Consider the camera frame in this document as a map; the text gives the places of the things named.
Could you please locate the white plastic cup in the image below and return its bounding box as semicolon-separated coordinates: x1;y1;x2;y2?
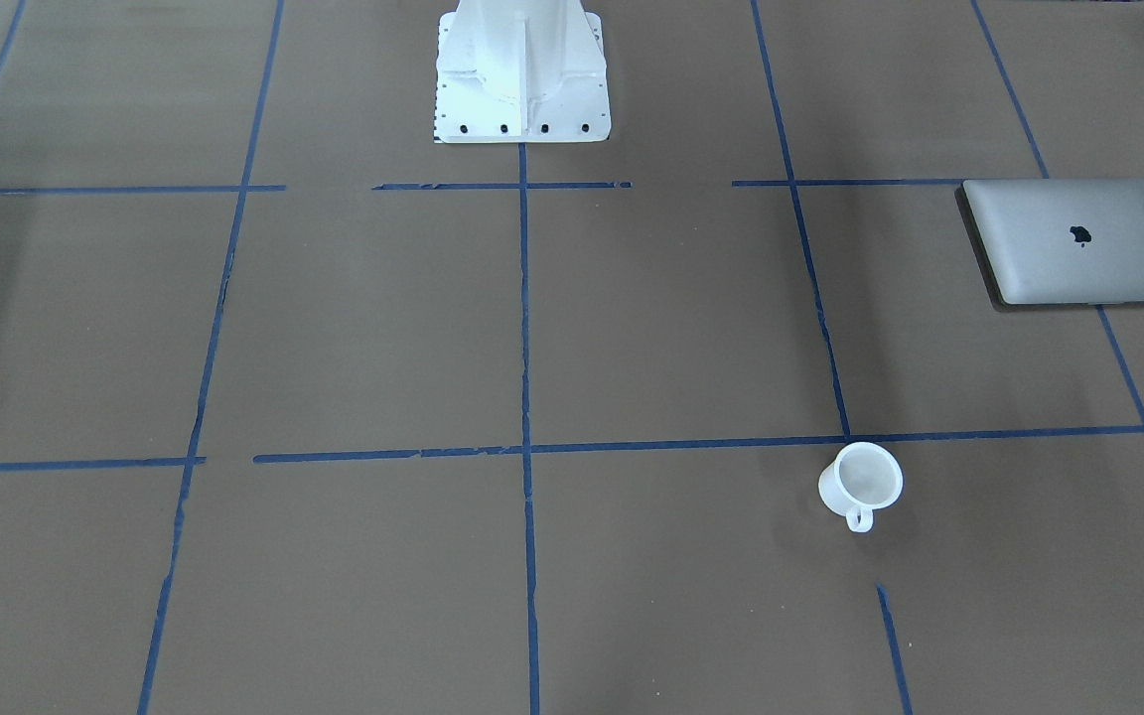
817;442;905;533

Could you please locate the silver closed laptop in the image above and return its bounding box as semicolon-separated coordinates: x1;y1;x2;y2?
959;178;1144;307

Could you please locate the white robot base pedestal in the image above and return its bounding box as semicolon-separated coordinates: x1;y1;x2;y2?
432;1;612;144

